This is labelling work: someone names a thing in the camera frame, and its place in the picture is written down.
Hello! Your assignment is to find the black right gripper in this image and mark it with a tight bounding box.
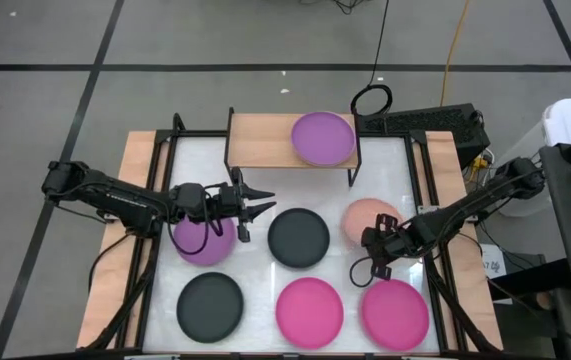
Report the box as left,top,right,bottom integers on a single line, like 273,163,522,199
361,213,417,281

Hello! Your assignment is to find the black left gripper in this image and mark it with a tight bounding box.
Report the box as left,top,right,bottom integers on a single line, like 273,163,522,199
207,166,278,245

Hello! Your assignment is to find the salmon round plate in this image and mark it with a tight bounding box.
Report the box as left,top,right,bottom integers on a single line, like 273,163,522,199
340,198,406,250

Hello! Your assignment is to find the dark grey round plate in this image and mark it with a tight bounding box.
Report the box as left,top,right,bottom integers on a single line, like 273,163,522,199
267,207,332,270
176,271,245,345

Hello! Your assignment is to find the pink round plate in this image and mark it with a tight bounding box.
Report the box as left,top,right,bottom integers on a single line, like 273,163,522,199
275,277,345,350
359,278,431,352

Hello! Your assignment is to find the purple round plate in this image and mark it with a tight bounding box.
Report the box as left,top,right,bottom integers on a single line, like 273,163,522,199
290,110,357,168
172,217,238,268

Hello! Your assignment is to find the wooden shelf with black legs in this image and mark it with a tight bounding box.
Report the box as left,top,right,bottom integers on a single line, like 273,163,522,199
222,106,364,189

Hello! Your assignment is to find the black computer case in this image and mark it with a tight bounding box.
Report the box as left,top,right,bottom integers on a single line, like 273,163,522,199
356,103,492,170

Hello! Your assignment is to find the yellow plug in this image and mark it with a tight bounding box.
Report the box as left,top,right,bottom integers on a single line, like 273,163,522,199
470,155,492,174

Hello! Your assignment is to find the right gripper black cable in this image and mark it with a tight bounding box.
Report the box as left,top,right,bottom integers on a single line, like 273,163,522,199
348,254,382,289

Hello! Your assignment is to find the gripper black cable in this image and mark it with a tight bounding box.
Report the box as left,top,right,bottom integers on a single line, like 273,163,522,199
348,254,382,289
166,212,225,257

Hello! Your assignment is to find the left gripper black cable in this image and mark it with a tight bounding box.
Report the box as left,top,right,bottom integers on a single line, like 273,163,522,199
166,212,225,257

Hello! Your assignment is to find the black metal table frame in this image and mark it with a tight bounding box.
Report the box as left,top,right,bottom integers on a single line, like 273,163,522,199
82,112,505,356

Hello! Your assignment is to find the black coiled floor cable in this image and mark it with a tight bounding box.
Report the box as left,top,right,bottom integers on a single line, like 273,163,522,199
349,0,395,119

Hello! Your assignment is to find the black arm base cable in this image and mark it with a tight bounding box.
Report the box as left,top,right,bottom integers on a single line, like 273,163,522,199
87,230,134,294

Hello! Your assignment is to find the yellow floor cable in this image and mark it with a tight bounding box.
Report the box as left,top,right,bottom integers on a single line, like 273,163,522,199
438,0,474,107

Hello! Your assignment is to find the black cable bundle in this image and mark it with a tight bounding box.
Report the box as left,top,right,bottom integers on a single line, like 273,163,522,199
299,0,384,16

